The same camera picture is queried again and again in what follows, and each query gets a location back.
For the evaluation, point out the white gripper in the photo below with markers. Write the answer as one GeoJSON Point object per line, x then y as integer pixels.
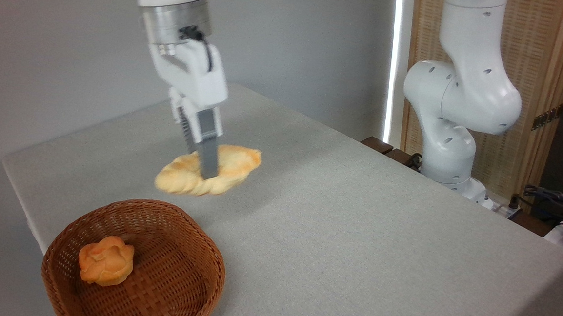
{"type": "Point", "coordinates": [196, 77]}

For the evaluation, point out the long braided bread loaf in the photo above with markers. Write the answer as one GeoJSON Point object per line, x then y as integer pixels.
{"type": "Point", "coordinates": [234, 167]}

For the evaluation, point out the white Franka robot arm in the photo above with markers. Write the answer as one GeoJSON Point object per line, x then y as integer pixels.
{"type": "Point", "coordinates": [461, 91]}

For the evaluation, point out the brown wicker basket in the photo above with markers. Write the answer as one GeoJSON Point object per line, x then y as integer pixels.
{"type": "Point", "coordinates": [176, 278]}

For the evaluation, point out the small round orange bun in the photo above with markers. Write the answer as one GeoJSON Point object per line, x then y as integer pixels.
{"type": "Point", "coordinates": [106, 260]}

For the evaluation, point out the grey tablecloth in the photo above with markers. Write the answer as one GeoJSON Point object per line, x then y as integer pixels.
{"type": "Point", "coordinates": [353, 260]}

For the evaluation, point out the white power strip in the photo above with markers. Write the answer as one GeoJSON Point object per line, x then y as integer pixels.
{"type": "Point", "coordinates": [503, 210]}

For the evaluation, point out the metal screen hinge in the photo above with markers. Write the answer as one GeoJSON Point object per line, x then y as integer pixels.
{"type": "Point", "coordinates": [548, 117]}

